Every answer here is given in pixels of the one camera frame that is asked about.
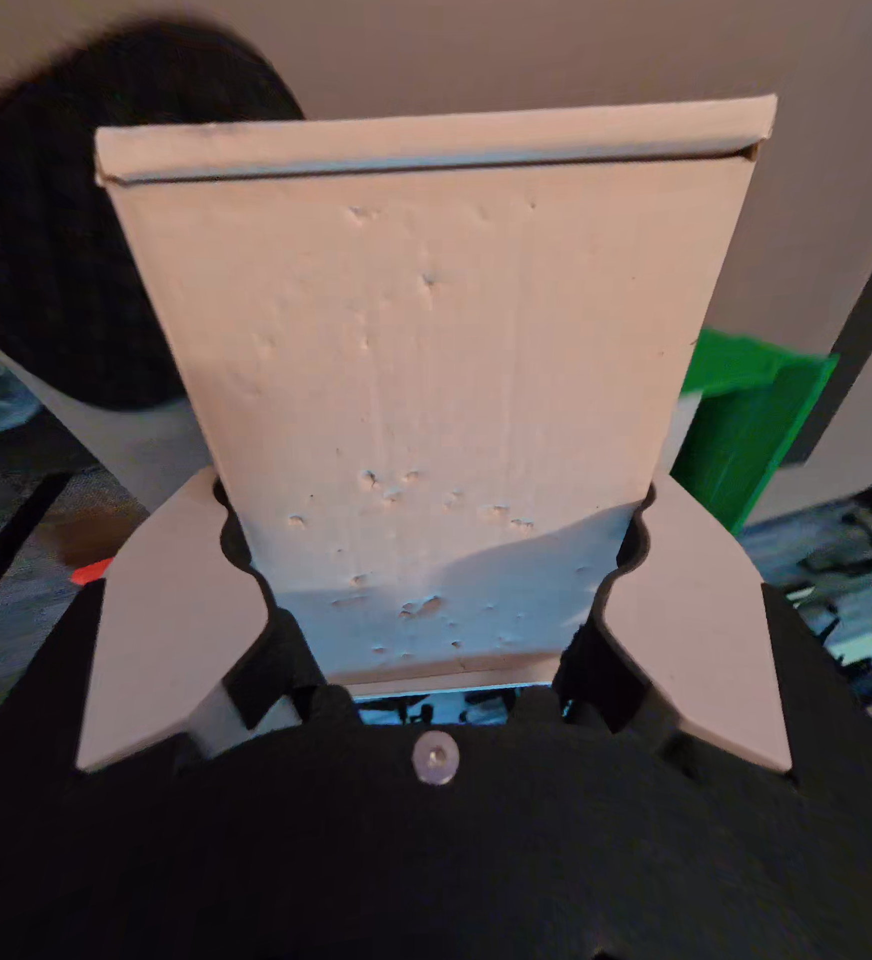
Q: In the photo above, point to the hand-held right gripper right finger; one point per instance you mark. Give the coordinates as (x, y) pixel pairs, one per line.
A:
(698, 637)

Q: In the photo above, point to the white cardboard mailer box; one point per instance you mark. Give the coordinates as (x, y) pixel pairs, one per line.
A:
(436, 360)

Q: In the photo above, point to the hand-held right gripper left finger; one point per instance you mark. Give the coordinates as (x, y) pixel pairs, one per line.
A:
(173, 615)

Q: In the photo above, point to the green plastic bin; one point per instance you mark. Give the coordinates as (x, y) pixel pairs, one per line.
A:
(743, 435)

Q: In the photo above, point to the black wrist rest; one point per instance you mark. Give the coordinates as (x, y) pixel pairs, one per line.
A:
(68, 225)

